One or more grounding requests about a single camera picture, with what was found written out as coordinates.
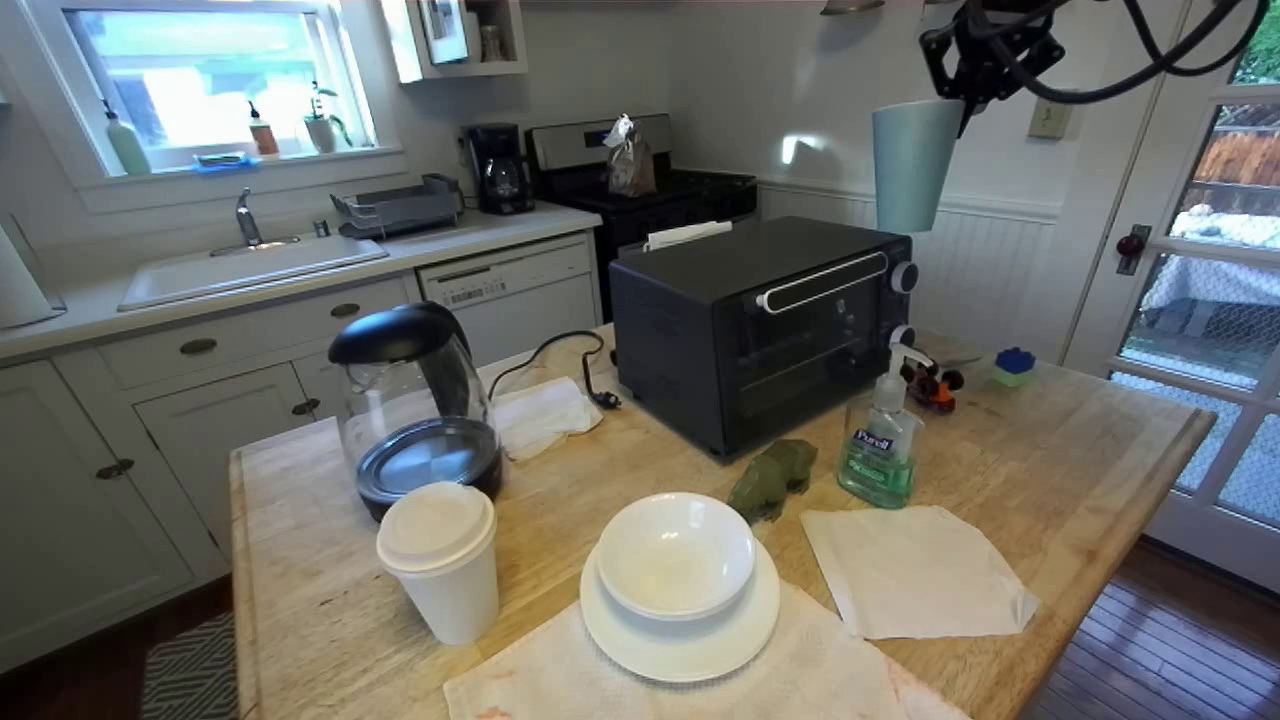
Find silver toaster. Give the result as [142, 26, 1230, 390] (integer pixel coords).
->
[328, 171, 466, 246]

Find white dishwasher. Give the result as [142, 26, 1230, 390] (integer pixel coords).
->
[415, 234, 605, 373]

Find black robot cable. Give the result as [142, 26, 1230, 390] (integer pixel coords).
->
[1022, 0, 1271, 111]

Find glass electric kettle black lid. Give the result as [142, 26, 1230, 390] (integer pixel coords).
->
[323, 299, 507, 524]

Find large stained paper towel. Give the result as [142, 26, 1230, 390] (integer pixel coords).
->
[439, 577, 971, 720]

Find white ceramic bowl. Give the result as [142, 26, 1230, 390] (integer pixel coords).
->
[591, 488, 759, 627]

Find beige light switch plate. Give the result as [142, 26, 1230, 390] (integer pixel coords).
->
[1022, 94, 1079, 149]

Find white kitchen cabinets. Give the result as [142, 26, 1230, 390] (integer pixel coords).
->
[0, 273, 433, 677]

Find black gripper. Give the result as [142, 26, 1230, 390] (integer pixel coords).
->
[914, 0, 1072, 138]

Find small potted plant jar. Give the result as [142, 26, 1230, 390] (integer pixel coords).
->
[300, 80, 355, 156]

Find black power cable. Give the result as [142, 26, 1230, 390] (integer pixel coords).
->
[479, 326, 623, 417]

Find white framed window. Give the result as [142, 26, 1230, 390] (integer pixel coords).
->
[24, 0, 403, 183]

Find chrome faucet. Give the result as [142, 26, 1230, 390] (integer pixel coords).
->
[232, 189, 266, 252]

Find white wall shelf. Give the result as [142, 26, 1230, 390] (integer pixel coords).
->
[377, 0, 532, 94]

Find dark door handle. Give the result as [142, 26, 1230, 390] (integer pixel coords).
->
[1111, 222, 1156, 281]

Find black toaster oven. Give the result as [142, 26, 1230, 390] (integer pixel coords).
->
[606, 217, 924, 465]

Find white kitchen sink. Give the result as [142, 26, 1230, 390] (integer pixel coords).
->
[115, 234, 390, 316]

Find folded white paper napkin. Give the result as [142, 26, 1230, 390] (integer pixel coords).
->
[797, 500, 1038, 643]

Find orange toy monster truck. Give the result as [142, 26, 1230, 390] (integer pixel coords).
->
[897, 348, 969, 417]

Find clear bag on stove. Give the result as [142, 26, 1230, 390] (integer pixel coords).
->
[600, 111, 661, 199]

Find white glass pane door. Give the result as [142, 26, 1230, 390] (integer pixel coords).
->
[1063, 0, 1280, 595]

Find black kitchen stove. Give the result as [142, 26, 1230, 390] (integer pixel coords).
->
[525, 116, 759, 326]

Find white soap bottle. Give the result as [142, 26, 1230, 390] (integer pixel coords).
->
[99, 100, 155, 183]

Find orange dish soap bottle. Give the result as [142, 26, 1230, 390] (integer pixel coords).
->
[245, 96, 284, 161]

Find light blue plastic cup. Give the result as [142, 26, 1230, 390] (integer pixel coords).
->
[871, 96, 969, 238]

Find clear plastic bag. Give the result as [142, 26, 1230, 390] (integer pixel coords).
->
[482, 373, 606, 468]

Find green hand sanitizer pump bottle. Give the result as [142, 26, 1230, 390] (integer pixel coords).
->
[837, 321, 928, 511]

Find black coffee maker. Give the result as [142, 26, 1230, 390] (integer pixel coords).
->
[458, 125, 536, 222]

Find green toy block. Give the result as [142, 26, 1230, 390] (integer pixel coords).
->
[988, 360, 1042, 397]

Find grey floor rug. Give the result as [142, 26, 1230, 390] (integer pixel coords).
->
[135, 608, 245, 720]

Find white ceramic plate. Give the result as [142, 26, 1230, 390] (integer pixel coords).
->
[574, 534, 783, 689]

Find blue sponge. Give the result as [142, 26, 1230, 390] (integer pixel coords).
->
[188, 149, 259, 181]

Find white paper cup with lid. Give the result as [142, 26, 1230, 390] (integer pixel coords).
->
[373, 481, 504, 652]

